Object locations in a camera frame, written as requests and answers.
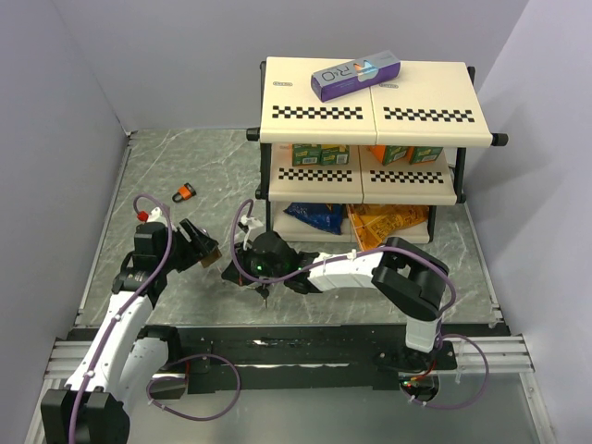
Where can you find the black-headed key bunch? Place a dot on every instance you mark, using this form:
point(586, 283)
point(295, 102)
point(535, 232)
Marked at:
point(263, 291)

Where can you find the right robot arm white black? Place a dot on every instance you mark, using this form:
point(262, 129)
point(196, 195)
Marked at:
point(411, 279)

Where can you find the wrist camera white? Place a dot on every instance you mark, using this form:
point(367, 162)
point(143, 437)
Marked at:
point(251, 226)
point(157, 215)

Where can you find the blue snack bag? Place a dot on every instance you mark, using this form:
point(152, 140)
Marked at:
point(326, 217)

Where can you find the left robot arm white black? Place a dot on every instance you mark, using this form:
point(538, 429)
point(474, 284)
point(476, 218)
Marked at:
point(96, 403)

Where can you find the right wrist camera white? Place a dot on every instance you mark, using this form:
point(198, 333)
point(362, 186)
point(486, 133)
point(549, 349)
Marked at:
point(251, 226)

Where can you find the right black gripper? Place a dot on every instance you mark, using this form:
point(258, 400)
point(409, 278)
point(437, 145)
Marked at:
point(233, 273)

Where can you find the green yellow box left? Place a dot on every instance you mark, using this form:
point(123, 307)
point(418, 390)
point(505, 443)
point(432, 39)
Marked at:
point(305, 154)

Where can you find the green yellow box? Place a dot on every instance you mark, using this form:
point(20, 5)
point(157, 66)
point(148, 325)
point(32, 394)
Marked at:
point(305, 154)
point(334, 155)

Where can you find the brass padlock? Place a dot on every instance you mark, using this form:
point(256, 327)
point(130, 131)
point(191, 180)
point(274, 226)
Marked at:
point(210, 249)

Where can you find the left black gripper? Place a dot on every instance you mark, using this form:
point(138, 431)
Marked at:
point(198, 246)

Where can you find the small orange black padlock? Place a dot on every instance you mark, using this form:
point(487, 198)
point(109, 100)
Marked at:
point(184, 193)

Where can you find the purple toothpaste box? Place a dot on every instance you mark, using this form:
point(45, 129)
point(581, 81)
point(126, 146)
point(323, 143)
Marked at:
point(355, 75)

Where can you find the green box right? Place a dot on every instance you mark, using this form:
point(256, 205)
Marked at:
point(423, 154)

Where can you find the orange green box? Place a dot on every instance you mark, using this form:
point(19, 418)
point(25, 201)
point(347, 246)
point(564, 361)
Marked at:
point(388, 154)

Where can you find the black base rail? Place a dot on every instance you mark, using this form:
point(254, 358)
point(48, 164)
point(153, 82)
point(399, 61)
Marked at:
point(300, 357)

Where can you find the beige three-tier shelf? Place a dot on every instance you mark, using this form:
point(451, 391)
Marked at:
point(430, 103)

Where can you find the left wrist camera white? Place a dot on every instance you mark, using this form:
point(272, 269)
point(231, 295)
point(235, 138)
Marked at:
point(157, 215)

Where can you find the orange snack bag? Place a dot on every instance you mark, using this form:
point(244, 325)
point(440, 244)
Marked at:
point(372, 224)

